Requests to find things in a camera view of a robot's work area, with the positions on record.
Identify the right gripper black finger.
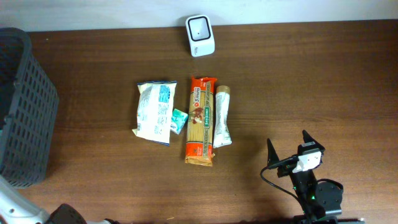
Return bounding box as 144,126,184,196
267,138,280,168
302,130,317,146

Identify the white tube with tan cap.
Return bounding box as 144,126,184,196
213,85,232,148

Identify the orange spaghetti packet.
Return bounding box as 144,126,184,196
185,77,217,167

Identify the small teal tissue pack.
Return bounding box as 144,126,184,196
170,108,188,134

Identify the cream snack bag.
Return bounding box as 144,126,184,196
132,81,177,146

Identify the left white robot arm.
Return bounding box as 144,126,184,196
1,176,118,224

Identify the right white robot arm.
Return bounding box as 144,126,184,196
260,130,343,224

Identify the white barcode scanner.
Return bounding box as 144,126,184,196
185,15,215,57

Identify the dark grey perforated basket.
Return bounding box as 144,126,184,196
1,27,59,189

